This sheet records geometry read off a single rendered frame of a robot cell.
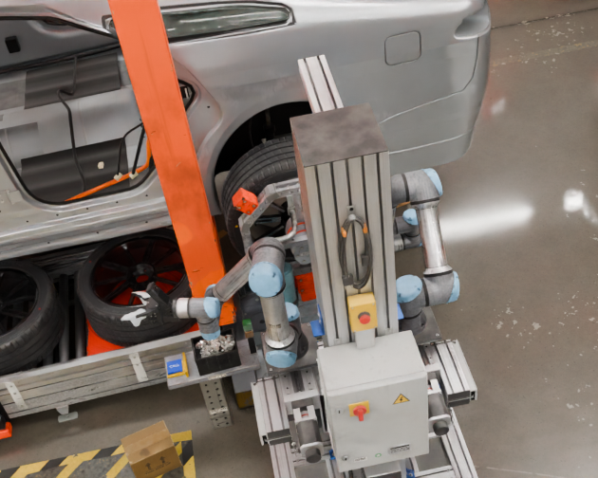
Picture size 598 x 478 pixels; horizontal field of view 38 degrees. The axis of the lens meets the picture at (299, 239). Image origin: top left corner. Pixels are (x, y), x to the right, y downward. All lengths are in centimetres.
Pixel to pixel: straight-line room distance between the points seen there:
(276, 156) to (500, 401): 161
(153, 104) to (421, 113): 147
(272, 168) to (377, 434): 134
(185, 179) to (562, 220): 255
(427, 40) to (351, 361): 165
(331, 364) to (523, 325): 191
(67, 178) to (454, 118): 202
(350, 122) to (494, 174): 304
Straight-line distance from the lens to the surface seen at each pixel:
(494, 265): 500
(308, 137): 257
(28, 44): 575
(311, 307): 451
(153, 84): 325
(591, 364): 460
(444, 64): 412
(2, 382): 444
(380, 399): 298
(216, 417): 434
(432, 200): 344
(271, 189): 383
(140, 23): 313
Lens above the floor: 357
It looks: 43 degrees down
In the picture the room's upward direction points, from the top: 9 degrees counter-clockwise
